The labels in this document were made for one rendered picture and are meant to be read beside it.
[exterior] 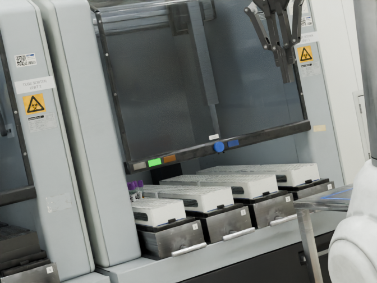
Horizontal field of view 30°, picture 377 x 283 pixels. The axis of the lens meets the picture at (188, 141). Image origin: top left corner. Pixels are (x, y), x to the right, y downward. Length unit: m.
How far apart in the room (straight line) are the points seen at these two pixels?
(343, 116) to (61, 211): 2.16
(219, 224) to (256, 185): 0.18
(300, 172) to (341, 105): 1.64
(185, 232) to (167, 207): 0.08
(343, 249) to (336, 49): 2.86
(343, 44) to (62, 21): 2.15
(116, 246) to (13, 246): 0.28
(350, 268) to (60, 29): 1.17
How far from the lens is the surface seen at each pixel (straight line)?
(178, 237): 1.86
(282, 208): 2.02
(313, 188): 2.08
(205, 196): 1.93
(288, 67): 1.45
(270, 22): 1.46
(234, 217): 1.94
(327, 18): 3.73
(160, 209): 1.87
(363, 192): 0.93
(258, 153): 2.44
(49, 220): 1.83
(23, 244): 1.80
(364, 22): 0.91
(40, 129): 1.82
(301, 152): 2.24
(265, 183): 2.03
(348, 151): 3.72
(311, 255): 1.83
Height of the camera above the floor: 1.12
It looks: 3 degrees down
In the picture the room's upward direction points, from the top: 12 degrees counter-clockwise
